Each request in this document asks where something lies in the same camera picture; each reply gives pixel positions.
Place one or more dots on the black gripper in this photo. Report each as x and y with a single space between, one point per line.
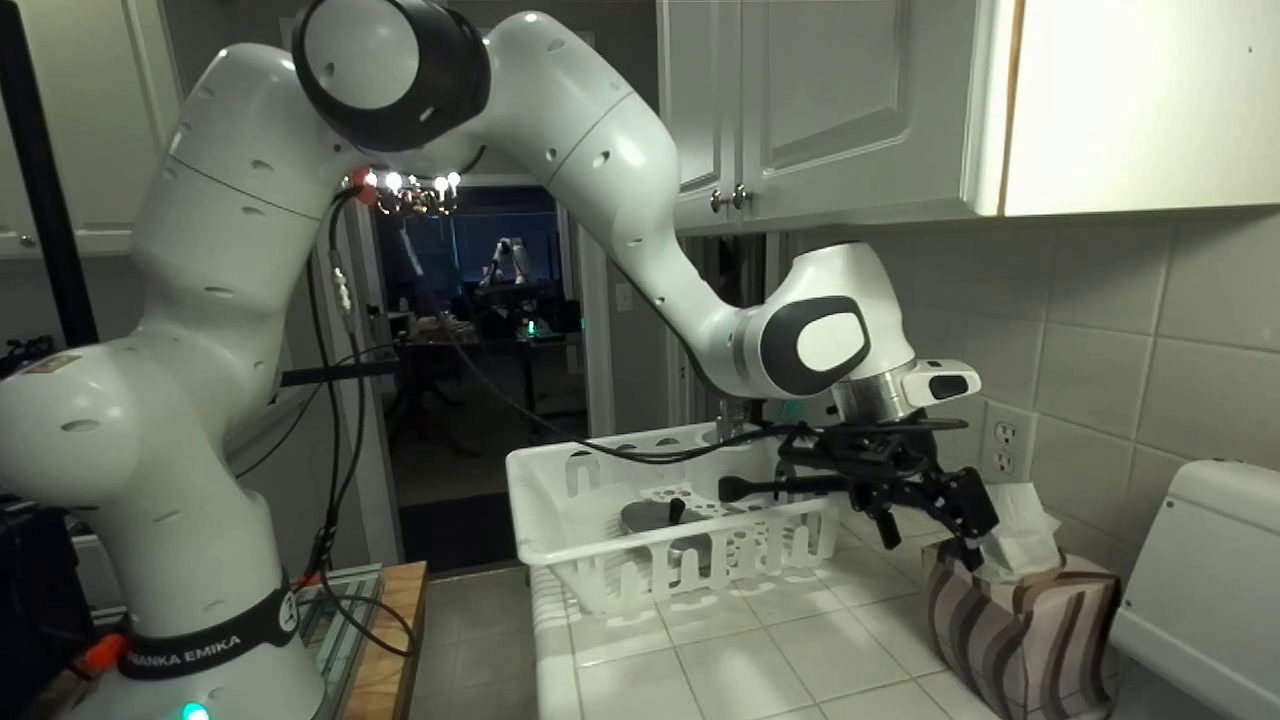
895 461

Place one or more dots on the striped tissue box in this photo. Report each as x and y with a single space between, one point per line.
1026 648

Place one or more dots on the steel pot lid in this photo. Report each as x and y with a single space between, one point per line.
654 513

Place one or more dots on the white gas stove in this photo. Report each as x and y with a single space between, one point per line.
1203 607

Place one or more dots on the white dish rack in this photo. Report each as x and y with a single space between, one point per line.
567 516

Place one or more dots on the white upper cabinets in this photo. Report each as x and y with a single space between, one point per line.
965 109

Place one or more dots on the wooden table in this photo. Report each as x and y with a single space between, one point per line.
388 632

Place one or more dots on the white wall outlet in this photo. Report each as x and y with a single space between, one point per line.
1004 440

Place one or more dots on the black handled spatula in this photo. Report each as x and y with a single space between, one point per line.
732 488

